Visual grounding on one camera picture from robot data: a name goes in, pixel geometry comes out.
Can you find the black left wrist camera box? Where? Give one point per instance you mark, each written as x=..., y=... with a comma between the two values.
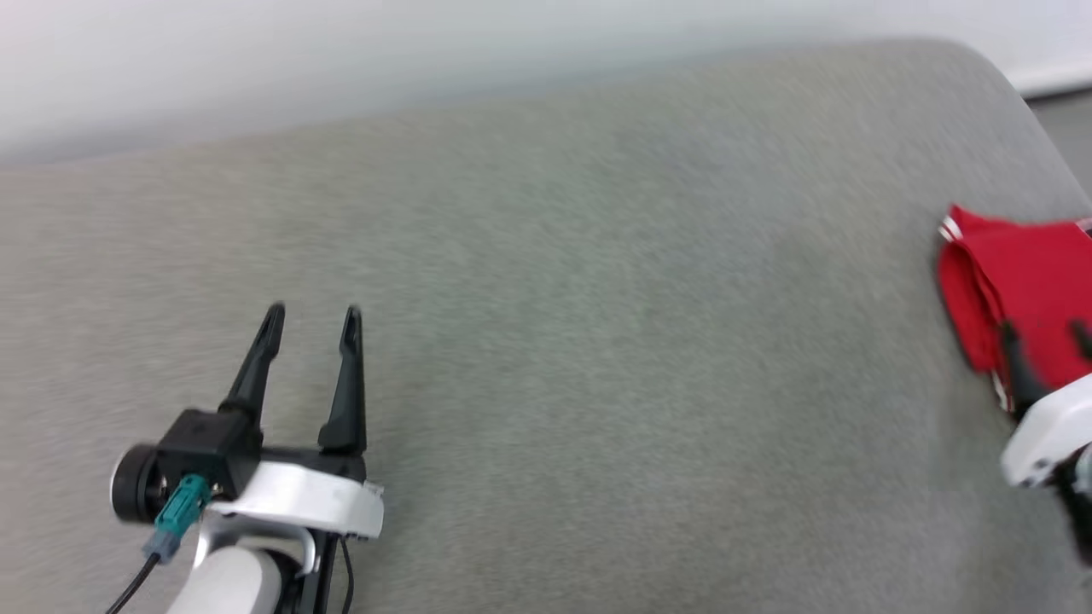
x=200, y=452

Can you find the red and white jersey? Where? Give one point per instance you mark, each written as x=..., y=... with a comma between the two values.
x=1024, y=273

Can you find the grey fabric sofa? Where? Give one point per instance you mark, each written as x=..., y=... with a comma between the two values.
x=597, y=324

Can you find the teal left camera connector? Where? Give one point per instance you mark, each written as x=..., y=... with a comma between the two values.
x=179, y=512

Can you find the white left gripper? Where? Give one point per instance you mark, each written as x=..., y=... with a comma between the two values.
x=307, y=499

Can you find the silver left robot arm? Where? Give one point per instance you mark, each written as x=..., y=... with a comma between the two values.
x=235, y=580

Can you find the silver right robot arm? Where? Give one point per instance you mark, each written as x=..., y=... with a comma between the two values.
x=1079, y=503

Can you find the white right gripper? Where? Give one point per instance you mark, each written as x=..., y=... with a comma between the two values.
x=1049, y=435

